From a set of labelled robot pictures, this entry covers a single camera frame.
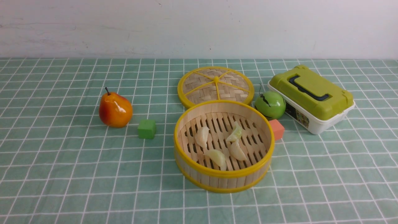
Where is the green checkered tablecloth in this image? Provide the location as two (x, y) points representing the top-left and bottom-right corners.
(0, 58), (398, 224)

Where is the green lidded white lunchbox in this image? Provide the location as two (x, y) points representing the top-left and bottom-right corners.
(267, 65), (355, 135)

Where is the bamboo steamer tray yellow rim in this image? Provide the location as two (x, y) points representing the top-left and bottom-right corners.
(174, 100), (275, 193)

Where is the green toy apple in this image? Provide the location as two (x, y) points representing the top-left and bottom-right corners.
(254, 85), (286, 120)

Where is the green foam cube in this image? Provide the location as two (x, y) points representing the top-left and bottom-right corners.
(137, 119), (156, 139)

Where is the woven bamboo steamer lid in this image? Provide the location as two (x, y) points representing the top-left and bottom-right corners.
(177, 66), (254, 108)

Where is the orange red toy pear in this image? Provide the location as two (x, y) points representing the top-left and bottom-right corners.
(99, 87), (133, 128)

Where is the orange foam cube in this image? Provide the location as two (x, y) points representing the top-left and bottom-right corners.
(269, 119), (285, 141)

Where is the pale yellow dumpling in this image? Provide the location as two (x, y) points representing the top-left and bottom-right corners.
(204, 149), (227, 171)

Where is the cream white dumpling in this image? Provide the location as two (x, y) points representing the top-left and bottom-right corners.
(229, 139), (247, 161)

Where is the pale green dumpling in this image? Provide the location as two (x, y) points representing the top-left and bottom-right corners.
(226, 121), (243, 142)

